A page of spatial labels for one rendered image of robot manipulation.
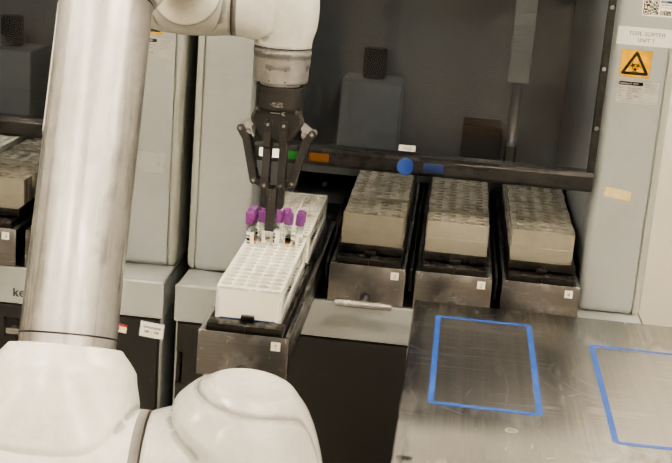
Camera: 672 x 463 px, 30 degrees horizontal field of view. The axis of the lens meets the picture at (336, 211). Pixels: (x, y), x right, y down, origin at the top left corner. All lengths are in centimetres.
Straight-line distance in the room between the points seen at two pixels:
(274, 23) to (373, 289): 56
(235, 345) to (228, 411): 65
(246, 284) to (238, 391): 66
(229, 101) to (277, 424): 114
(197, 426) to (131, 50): 40
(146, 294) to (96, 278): 101
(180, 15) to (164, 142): 47
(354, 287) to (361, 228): 12
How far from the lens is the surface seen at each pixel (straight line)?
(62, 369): 126
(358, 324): 225
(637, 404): 173
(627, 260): 232
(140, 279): 230
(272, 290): 187
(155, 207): 235
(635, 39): 224
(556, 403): 169
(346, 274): 222
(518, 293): 223
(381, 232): 228
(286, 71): 193
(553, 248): 228
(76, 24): 135
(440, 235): 227
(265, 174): 200
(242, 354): 187
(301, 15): 192
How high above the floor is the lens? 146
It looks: 15 degrees down
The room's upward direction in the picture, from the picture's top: 5 degrees clockwise
